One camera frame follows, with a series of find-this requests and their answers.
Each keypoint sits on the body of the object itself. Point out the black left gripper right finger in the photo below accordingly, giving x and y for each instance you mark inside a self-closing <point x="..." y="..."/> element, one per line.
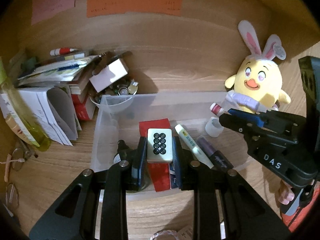
<point x="183" y="169"/>

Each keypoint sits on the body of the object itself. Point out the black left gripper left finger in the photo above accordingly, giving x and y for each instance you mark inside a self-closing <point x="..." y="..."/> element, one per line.
<point x="137" y="160"/>

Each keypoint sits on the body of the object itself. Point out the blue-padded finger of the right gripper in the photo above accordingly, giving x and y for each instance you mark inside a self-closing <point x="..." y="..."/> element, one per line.
<point x="240" y="121"/>

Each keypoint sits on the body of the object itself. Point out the small lip balm tube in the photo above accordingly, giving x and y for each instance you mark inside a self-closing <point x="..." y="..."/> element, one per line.
<point x="217" y="110"/>

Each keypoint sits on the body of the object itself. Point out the white mahjong tile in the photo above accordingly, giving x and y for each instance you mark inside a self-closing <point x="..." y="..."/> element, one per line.
<point x="160" y="149"/>

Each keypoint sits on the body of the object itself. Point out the blue Max blade box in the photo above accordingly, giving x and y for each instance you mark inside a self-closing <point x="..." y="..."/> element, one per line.
<point x="173" y="179"/>

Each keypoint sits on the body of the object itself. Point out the person's hand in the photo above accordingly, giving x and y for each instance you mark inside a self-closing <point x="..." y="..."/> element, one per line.
<point x="285" y="194"/>

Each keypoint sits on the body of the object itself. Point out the dark purple mascara tube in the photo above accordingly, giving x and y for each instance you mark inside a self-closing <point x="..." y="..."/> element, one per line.
<point x="220" y="162"/>

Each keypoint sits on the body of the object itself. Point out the black round bottle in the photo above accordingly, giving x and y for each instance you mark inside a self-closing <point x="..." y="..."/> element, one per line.
<point x="124" y="152"/>

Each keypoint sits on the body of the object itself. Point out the yellow chick bunny plush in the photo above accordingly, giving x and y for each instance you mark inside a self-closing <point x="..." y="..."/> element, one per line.
<point x="257" y="86"/>

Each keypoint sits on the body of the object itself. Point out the white marker pen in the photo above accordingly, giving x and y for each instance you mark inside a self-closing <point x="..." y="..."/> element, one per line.
<point x="193" y="146"/>

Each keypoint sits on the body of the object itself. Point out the white paper strip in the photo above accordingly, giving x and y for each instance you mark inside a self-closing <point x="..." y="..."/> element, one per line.
<point x="186" y="233"/>

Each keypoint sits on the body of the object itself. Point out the white ceramic bowl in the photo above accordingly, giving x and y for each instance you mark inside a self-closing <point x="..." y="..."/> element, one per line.
<point x="116" y="97"/>

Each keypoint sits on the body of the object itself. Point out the red books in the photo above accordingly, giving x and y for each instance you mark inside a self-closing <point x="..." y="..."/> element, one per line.
<point x="81" y="88"/>

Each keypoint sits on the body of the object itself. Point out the small white cardboard box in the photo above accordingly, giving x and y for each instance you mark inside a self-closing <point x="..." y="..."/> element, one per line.
<point x="109" y="75"/>

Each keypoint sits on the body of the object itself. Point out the eyeglasses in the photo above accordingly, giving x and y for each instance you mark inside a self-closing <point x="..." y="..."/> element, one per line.
<point x="14" y="162"/>

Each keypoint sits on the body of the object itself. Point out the yellow green liquid bottle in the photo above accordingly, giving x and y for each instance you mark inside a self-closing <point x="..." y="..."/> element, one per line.
<point x="19" y="116"/>

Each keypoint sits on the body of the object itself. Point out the white folded paper stack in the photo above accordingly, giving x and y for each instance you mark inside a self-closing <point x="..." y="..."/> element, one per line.
<point x="46" y="92"/>

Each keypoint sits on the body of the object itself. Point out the red white marker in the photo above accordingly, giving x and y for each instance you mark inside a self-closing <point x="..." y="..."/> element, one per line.
<point x="62" y="51"/>

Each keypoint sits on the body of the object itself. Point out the orange sticky note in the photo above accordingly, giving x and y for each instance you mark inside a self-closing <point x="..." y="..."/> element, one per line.
<point x="110" y="7"/>

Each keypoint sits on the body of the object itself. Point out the pink sticky note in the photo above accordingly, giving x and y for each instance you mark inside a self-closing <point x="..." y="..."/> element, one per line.
<point x="46" y="9"/>

